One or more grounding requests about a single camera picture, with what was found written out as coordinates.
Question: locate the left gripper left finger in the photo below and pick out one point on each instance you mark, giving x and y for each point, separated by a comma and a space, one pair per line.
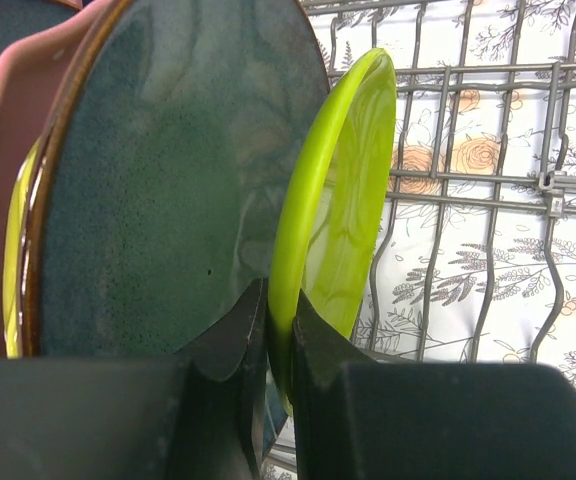
196, 414

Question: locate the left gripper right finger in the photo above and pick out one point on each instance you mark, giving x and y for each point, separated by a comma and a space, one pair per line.
357, 418

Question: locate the lime green plate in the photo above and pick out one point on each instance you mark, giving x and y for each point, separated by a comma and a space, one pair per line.
332, 209

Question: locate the olive polka dot plate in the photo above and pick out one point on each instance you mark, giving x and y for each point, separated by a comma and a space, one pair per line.
12, 253

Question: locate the pink polka dot plate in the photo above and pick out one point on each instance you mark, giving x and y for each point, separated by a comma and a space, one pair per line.
31, 71

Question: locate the floral tablecloth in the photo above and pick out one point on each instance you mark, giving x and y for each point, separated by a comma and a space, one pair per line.
493, 225

